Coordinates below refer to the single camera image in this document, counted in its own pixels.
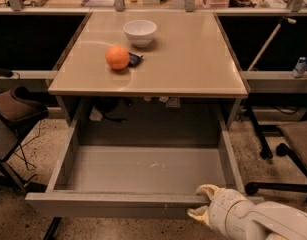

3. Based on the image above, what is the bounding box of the white blue can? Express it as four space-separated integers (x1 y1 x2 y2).
292 57 307 78

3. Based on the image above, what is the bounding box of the grey top drawer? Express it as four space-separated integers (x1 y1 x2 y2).
24 98 266 220

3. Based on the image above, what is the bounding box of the white ceramic bowl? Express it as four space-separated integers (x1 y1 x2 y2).
123 20 157 47

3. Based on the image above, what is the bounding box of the brown office chair left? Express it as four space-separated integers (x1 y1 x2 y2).
0 85 69 200

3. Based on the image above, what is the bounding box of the dark blue snack packet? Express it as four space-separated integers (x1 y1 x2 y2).
129 53 143 67

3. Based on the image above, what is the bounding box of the black office chair right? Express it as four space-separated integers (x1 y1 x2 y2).
245 105 307 203

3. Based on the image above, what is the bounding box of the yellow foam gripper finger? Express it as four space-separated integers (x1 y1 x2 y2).
187 206 209 226
196 184 222 201

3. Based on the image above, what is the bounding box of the grey drawer cabinet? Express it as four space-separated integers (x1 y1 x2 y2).
49 10 248 123

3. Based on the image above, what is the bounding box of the black device on ledge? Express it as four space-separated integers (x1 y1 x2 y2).
0 68 13 78

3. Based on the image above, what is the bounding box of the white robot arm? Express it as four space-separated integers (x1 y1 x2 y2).
187 184 307 240

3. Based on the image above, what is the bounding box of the black tripod leg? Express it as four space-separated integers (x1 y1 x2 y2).
43 217 62 240

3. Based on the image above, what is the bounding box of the orange fruit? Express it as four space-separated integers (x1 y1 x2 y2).
105 46 130 70

